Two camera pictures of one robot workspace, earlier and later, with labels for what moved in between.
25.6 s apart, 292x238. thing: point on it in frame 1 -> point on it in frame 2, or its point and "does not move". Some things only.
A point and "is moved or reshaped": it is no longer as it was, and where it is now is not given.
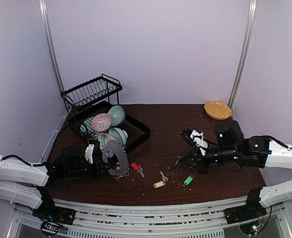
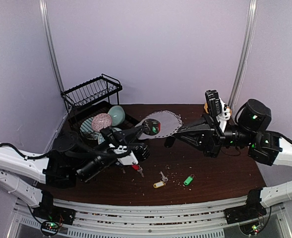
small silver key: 164,179 does not move
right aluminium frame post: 245,52 does not move
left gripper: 98,172 -> 128,135
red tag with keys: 137,167 does not move
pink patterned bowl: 101,122 does not move
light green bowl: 118,115 does not move
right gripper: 200,160 -> 212,135
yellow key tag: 159,184 does not move
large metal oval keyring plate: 116,148 is moved or reshaped
